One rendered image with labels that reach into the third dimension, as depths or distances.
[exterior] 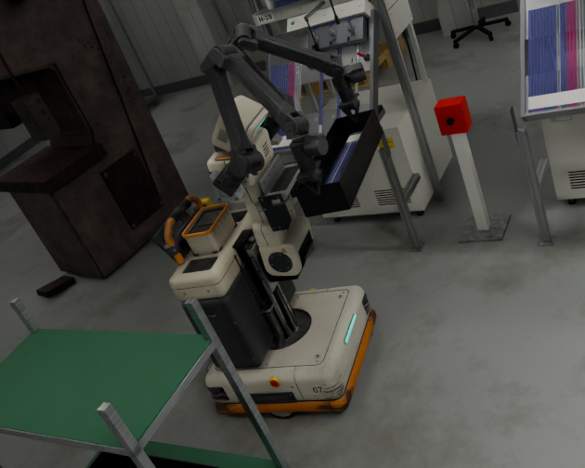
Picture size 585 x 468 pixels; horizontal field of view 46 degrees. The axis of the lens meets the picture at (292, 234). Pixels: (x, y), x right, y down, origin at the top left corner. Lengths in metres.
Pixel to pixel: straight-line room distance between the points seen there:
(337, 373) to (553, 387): 0.86
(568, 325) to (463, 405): 0.60
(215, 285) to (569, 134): 1.93
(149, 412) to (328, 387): 1.10
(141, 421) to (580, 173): 2.60
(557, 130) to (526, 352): 1.18
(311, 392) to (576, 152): 1.80
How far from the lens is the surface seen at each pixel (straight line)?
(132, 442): 1.93
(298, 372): 2.94
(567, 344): 3.09
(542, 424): 2.81
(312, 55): 2.64
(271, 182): 2.67
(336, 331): 3.05
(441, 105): 3.53
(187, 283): 2.84
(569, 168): 3.77
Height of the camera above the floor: 2.09
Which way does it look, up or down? 28 degrees down
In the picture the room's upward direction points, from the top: 24 degrees counter-clockwise
